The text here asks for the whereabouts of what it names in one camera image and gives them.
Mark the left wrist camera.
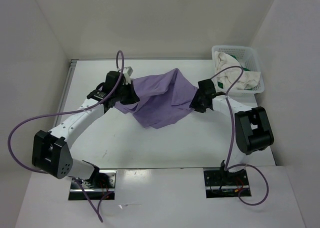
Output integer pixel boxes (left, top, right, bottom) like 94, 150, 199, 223
123, 66, 133, 85

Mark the white plastic basket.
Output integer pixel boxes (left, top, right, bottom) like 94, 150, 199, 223
211, 45, 265, 96

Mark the purple t shirt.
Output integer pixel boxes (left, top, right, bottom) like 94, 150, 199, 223
115, 69, 198, 129

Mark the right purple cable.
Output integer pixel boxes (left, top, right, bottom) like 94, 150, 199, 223
211, 66, 270, 206

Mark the cream white t shirt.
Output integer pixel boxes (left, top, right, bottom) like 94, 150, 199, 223
213, 51, 263, 91

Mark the green t shirt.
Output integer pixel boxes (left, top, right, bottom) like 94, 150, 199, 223
216, 54, 253, 91

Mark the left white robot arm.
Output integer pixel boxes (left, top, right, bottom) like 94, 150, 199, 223
31, 67, 140, 188

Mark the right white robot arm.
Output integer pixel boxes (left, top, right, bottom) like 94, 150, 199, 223
189, 79, 274, 184

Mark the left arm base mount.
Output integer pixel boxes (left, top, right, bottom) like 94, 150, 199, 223
68, 170, 117, 201

